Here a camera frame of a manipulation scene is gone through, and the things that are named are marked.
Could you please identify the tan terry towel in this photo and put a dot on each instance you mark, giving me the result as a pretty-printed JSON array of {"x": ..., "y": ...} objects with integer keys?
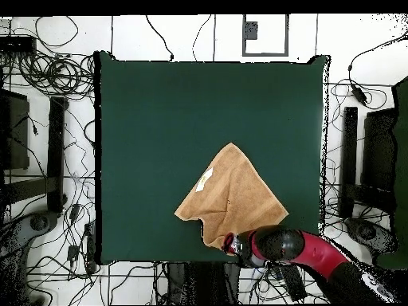
[{"x": 229, "y": 197}]

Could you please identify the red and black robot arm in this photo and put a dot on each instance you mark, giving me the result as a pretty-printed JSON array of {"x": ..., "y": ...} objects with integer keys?
[{"x": 318, "y": 251}]

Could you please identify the flat black device box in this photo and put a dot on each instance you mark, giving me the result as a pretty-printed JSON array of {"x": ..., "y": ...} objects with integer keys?
[{"x": 16, "y": 44}]

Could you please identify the black power strip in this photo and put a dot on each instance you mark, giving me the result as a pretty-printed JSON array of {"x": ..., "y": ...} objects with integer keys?
[{"x": 291, "y": 282}]

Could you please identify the dark stand base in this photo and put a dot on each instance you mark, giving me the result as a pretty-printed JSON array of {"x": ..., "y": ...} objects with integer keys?
[
  {"x": 38, "y": 221},
  {"x": 369, "y": 234}
]

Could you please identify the long black bar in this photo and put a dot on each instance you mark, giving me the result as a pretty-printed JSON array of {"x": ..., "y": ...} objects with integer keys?
[
  {"x": 56, "y": 153},
  {"x": 350, "y": 146}
]

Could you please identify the small black plug adapter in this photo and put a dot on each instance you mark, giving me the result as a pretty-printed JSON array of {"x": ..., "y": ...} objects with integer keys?
[{"x": 72, "y": 252}]

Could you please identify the dark green table cloth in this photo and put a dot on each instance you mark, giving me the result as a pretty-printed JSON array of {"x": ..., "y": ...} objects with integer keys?
[{"x": 143, "y": 95}]

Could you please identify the large black box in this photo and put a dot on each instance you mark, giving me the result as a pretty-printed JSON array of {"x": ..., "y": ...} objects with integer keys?
[
  {"x": 379, "y": 149},
  {"x": 16, "y": 134}
]

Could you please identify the black power adapter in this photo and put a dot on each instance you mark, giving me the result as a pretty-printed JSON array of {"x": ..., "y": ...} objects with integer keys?
[{"x": 359, "y": 94}]

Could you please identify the dark green draped cloth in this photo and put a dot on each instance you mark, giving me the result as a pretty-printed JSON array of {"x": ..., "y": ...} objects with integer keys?
[{"x": 402, "y": 143}]

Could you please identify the dark grey square plate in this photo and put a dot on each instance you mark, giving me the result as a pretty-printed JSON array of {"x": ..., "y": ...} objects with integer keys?
[{"x": 251, "y": 30}]

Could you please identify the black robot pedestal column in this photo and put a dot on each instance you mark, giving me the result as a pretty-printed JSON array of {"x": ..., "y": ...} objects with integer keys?
[{"x": 204, "y": 283}]

